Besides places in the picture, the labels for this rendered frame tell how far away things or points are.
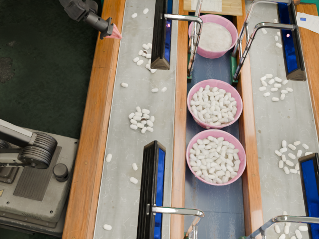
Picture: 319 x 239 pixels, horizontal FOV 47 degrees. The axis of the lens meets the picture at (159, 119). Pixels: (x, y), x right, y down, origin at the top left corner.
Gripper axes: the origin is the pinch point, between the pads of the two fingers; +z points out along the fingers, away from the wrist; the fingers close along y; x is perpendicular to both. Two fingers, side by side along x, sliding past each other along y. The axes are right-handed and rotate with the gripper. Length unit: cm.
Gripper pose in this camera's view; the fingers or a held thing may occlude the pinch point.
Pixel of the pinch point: (120, 37)
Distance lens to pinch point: 183.8
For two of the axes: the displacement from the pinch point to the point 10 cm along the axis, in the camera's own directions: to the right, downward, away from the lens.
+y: 0.7, -8.6, 5.0
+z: 7.4, 3.9, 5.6
